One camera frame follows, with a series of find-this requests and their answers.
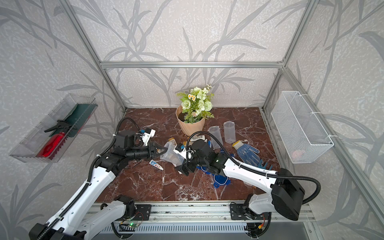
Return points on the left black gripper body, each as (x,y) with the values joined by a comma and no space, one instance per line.
(138,153)

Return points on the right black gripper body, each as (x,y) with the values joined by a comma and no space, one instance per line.
(194,162)

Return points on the blue cup lid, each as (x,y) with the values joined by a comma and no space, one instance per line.
(220,181)
(204,170)

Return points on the blue-lidded clear kit cup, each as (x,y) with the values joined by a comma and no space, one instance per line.
(170,156)
(216,132)
(229,132)

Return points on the white yellow-capped lotion bottle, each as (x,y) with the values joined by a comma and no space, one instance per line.
(197,137)

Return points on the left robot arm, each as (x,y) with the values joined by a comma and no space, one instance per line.
(69,223)

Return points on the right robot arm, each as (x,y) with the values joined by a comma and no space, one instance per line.
(283,192)

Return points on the small white toothpaste tube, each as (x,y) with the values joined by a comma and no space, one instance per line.
(156,165)

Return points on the beige flower pot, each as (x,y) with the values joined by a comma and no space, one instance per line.
(187,128)

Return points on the white blue dotted work glove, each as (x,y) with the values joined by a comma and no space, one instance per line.
(247,153)

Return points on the green white artificial flowers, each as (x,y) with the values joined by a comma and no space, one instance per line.
(196,104)

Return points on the pink item in basket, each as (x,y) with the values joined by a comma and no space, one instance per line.
(296,155)

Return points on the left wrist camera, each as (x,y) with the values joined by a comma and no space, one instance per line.
(146,135)

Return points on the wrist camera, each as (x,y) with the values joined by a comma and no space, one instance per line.
(183,151)
(146,135)

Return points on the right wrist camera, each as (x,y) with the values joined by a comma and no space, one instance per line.
(183,151)

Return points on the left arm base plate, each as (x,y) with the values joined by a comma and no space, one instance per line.
(139,212)

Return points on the aluminium front rail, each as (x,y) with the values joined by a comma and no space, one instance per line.
(199,211)

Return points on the wooden handled brush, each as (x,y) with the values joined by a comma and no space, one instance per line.
(265,166)

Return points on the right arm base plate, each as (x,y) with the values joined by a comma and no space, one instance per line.
(238,212)

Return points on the clear plastic wall tray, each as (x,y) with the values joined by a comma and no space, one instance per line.
(26,151)

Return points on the white wire mesh basket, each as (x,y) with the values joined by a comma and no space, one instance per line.
(300,128)

